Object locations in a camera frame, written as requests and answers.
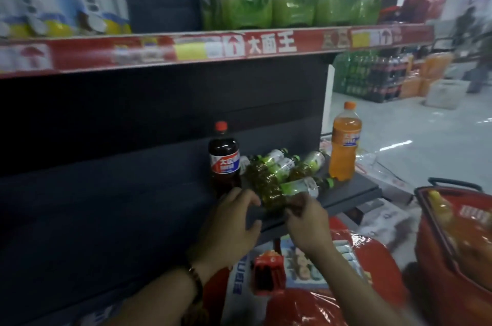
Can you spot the person's right hand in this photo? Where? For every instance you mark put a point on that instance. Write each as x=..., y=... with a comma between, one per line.
x=311, y=226

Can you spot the person's left hand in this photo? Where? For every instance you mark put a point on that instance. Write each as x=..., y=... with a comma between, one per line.
x=226, y=233

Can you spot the pile of green tea bottles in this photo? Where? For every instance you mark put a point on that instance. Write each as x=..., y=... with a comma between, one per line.
x=269, y=183

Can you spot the large dark soda bottle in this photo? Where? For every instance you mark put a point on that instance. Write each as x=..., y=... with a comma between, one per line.
x=224, y=160

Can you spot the large orange soda bottle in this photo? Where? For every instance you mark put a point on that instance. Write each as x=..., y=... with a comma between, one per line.
x=344, y=145

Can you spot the dark grey metal shelf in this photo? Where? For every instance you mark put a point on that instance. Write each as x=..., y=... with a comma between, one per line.
x=115, y=183

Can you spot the red shelf price strip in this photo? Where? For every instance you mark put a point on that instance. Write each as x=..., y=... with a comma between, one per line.
x=77, y=55

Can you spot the blue pack of coloured sponges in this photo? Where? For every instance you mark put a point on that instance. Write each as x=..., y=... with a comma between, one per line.
x=303, y=268

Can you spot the white striped pack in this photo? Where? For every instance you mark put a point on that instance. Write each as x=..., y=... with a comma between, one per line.
x=346, y=252

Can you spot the small red pack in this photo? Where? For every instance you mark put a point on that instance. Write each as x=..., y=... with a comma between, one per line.
x=269, y=272

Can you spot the red gold-flower packet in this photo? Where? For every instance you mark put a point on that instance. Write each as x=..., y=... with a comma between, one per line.
x=215, y=291

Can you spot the crumpled white blue packet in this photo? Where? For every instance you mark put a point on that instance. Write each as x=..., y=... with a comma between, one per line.
x=240, y=299

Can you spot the white carton box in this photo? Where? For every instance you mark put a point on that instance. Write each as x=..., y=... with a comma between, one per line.
x=380, y=220

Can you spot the flat white red carton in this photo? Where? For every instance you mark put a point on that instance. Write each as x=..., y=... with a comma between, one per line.
x=388, y=179

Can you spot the red plastic basket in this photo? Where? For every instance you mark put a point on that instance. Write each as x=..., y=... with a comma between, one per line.
x=442, y=268

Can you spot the stack of drink bottle packs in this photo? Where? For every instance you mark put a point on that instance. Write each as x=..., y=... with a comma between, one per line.
x=365, y=76

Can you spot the white plastic crate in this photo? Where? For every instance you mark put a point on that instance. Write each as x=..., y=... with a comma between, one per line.
x=446, y=94

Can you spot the stack of orange drink packs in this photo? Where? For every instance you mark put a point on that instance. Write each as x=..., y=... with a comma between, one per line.
x=434, y=72

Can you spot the red wall poster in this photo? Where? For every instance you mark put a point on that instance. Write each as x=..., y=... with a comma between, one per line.
x=426, y=1

